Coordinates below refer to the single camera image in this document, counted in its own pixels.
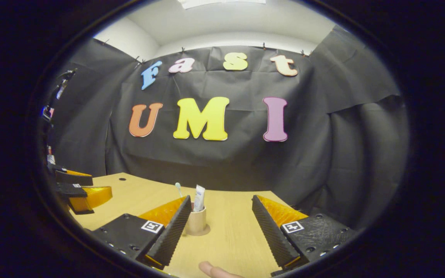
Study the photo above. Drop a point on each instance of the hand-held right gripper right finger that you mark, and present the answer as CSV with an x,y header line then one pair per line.
x,y
270,235

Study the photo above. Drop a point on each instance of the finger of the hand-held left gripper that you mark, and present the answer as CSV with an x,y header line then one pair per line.
x,y
95,195
75,178

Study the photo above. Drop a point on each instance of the beige cup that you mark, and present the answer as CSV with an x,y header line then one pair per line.
x,y
198,222

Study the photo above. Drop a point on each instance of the brown round coaster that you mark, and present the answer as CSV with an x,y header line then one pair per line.
x,y
207,231

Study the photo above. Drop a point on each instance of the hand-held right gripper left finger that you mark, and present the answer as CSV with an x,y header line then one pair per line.
x,y
172,235

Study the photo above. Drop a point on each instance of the white toothpaste tube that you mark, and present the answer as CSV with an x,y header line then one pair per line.
x,y
199,197

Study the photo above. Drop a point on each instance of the black backdrop cloth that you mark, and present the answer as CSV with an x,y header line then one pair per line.
x,y
226,162

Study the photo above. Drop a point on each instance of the wooden desktop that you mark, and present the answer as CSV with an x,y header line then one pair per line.
x,y
230,239

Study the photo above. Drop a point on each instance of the white toothbrush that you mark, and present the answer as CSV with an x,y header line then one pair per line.
x,y
178,188

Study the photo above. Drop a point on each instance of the ceiling light panel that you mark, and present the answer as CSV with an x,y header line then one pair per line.
x,y
222,2

